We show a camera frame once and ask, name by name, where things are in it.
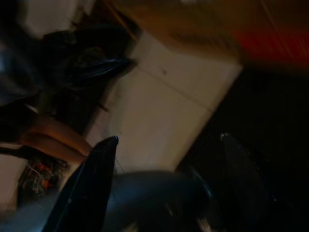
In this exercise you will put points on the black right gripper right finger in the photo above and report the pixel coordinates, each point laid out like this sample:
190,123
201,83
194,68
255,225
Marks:
246,193

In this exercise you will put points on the large black straight-edged object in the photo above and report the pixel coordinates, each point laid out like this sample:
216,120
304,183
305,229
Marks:
277,108

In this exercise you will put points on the dark floral patterned item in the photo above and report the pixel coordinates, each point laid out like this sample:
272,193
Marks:
41,178

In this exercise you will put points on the black round rubbish bin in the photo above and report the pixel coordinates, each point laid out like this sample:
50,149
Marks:
154,198

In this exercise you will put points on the person's bare foot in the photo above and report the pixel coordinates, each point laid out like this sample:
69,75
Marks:
58,140

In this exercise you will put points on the black plastic rubbish bag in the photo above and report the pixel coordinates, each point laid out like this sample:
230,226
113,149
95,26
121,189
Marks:
87,62

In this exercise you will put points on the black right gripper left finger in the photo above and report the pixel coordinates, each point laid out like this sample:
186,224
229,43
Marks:
94,188

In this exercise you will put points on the red object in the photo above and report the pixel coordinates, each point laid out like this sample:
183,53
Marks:
272,47

